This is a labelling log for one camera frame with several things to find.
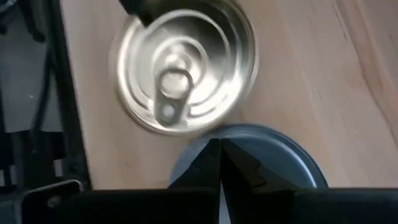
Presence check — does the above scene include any grey lid tin can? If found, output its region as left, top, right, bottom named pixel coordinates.
left=169, top=123, right=330, bottom=190

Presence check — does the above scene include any red blue label tin can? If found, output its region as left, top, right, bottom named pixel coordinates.
left=108, top=0, right=259, bottom=138

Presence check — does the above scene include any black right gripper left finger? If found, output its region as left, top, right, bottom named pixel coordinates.
left=169, top=138, right=222, bottom=190

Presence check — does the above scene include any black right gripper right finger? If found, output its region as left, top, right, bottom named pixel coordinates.
left=220, top=138, right=299, bottom=190

